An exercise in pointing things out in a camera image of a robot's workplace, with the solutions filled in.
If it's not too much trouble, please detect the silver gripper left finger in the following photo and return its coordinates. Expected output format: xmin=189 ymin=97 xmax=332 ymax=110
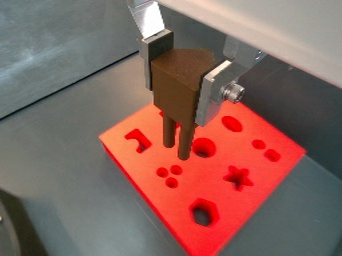
xmin=127 ymin=0 xmax=173 ymax=90

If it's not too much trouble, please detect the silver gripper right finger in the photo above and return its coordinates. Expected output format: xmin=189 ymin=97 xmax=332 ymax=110
xmin=195 ymin=36 xmax=265 ymax=127

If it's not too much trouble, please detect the brown three prong peg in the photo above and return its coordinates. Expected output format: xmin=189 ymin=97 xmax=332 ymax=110
xmin=151 ymin=49 xmax=215 ymax=160

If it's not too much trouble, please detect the red foam shape board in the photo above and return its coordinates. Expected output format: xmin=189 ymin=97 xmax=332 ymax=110
xmin=99 ymin=103 xmax=304 ymax=256

